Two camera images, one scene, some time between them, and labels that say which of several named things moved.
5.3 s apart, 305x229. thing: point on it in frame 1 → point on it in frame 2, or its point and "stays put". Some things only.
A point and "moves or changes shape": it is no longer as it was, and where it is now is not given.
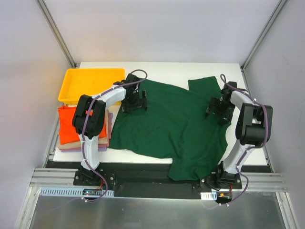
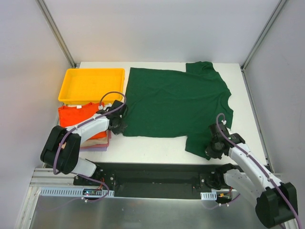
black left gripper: [134, 104] → [120, 129]
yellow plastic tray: [89, 81] stays put
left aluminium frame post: [50, 21] stays put
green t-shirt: [175, 126] moves or changes shape
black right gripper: [218, 110] → [209, 152]
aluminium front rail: [64, 178] stays put
